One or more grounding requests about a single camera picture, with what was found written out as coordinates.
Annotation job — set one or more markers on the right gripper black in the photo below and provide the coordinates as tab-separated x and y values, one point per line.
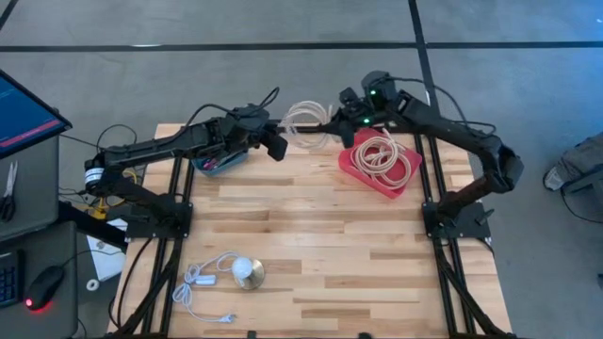
372	113

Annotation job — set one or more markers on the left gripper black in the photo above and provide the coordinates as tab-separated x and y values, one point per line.
245	127

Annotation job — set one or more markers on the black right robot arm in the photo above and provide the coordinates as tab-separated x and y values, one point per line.
471	141

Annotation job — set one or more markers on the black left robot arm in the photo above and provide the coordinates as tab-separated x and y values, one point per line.
155	146

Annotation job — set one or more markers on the red plastic bin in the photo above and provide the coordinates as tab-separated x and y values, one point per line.
348	165

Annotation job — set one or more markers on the teal plastic bin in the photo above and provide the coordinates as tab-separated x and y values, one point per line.
231	165

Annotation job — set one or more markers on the white bulb metal base lamp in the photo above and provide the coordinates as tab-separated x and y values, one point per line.
242	267

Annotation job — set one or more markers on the white flat box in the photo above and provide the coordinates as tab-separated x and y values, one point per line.
110	263

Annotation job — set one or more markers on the person's shoe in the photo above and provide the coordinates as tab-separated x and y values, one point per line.
557	178

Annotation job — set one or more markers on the person's leg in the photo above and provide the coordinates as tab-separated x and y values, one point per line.
584	153

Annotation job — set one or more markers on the grey desk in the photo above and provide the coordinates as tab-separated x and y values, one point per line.
37	207

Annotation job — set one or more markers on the black chair base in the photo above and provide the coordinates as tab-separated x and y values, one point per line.
584	187

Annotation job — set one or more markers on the computer monitor blue screen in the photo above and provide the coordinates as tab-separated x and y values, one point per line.
23	117

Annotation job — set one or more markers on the black computer mouse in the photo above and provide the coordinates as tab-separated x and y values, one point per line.
44	285

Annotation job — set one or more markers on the black keyboard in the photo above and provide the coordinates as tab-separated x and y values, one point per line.
7	282

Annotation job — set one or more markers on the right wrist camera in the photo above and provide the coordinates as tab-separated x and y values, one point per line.
349	97

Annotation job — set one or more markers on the black aluminium table frame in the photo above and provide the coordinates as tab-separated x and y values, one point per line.
452	282

